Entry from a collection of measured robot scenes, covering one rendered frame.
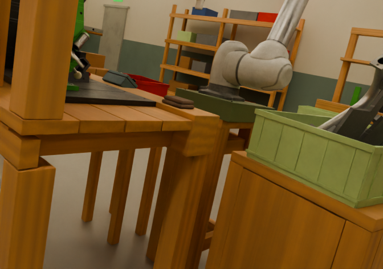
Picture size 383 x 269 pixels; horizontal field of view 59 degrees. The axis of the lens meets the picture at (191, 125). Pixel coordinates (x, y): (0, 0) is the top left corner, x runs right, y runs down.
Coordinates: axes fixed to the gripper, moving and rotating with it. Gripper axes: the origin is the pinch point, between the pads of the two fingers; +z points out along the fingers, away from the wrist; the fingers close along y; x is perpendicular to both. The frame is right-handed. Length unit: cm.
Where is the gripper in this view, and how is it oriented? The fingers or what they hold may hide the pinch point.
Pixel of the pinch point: (200, 0)
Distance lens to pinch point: 146.7
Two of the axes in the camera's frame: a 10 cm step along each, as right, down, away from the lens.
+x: -7.2, -2.7, 6.4
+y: 6.7, -0.1, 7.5
